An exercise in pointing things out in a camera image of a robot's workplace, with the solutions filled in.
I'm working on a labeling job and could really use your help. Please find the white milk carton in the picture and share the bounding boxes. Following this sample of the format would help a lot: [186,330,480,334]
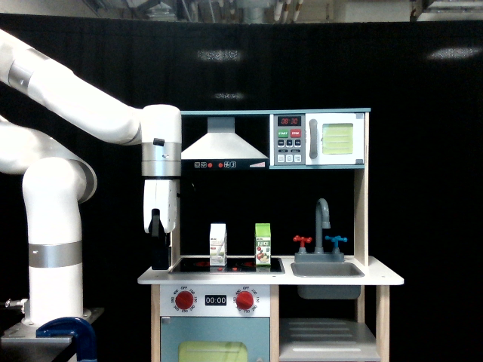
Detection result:
[209,223,227,266]

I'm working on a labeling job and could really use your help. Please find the black toy stovetop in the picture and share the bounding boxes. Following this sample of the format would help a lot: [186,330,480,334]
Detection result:
[171,257,284,275]

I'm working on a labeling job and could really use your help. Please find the wooden toy kitchen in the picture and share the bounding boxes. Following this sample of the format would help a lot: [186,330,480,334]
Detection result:
[138,108,404,361]

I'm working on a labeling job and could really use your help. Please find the blue oven door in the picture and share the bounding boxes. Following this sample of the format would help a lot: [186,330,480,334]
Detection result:
[161,317,270,361]

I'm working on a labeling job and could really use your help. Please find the red tap handle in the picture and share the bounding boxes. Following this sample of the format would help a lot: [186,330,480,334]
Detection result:
[293,235,312,254]

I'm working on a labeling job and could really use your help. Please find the green juice carton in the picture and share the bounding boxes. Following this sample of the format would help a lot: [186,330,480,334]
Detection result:
[254,223,272,266]

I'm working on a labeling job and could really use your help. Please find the right red oven knob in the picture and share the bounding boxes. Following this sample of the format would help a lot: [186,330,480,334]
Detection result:
[235,290,254,311]

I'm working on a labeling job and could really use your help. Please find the grey toy sink basin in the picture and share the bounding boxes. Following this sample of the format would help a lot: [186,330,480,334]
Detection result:
[291,262,365,300]

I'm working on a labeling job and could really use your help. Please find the grey lower shelf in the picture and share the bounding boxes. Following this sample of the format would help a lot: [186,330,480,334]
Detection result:
[279,318,381,361]

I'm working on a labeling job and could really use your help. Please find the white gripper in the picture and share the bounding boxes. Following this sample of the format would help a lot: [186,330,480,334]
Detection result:
[143,177,180,270]

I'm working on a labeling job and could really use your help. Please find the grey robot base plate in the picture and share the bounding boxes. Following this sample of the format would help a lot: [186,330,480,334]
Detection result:
[1,308,104,361]

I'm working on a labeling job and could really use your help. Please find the blue tap handle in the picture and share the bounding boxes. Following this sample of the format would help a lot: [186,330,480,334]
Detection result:
[325,235,348,254]

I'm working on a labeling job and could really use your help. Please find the blue c-clamp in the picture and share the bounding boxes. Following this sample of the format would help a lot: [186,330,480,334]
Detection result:
[35,317,97,362]

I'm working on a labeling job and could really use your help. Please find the white toy microwave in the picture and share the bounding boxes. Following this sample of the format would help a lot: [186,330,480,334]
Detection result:
[269,111,369,168]

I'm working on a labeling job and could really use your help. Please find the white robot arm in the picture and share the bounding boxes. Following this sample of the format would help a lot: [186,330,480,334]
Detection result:
[1,32,182,326]

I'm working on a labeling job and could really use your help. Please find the grey range hood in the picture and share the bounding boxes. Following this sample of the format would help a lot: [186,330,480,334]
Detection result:
[181,117,269,171]

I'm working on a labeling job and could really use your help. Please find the red oven knob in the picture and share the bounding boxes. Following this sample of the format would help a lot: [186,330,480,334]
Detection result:
[174,290,195,310]
[235,290,254,311]

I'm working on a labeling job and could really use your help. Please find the left red oven knob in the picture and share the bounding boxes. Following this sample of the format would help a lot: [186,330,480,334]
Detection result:
[174,290,195,310]

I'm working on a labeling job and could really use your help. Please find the grey toy faucet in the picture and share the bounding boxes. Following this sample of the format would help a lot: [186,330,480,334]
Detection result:
[295,198,344,262]

